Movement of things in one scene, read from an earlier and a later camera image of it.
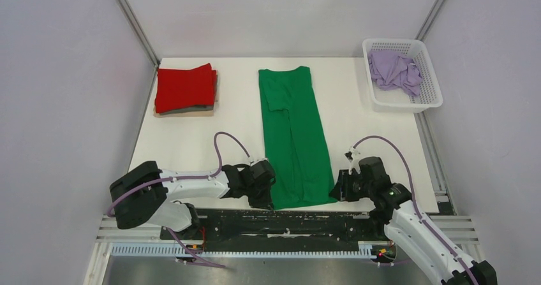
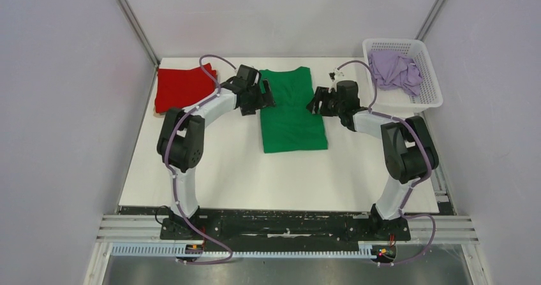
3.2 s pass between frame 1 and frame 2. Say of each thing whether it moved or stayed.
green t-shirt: moved
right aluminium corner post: stayed
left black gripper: moved
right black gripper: moved
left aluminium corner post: stayed
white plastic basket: stayed
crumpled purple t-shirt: stayed
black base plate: stayed
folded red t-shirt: stayed
